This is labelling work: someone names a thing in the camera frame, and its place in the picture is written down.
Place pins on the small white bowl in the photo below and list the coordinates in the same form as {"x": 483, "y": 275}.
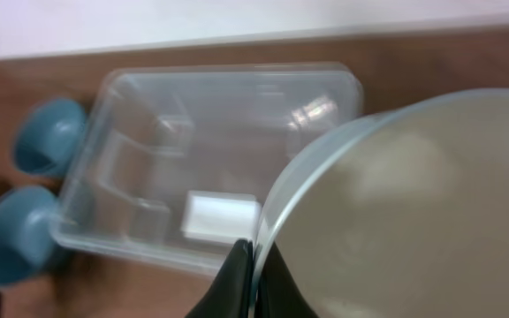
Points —
{"x": 404, "y": 213}

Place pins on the clear plastic storage container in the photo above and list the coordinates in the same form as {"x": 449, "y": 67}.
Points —
{"x": 177, "y": 161}

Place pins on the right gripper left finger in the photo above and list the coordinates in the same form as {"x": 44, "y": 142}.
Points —
{"x": 228, "y": 296}

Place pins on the dark blue bowl far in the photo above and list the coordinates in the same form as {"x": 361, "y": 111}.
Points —
{"x": 47, "y": 140}

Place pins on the dark blue bowl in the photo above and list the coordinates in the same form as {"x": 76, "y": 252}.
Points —
{"x": 47, "y": 140}
{"x": 27, "y": 248}

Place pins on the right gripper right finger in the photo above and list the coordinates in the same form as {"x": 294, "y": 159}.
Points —
{"x": 278, "y": 295}

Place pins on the dark blue bowl near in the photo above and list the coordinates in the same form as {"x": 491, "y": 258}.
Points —
{"x": 27, "y": 248}

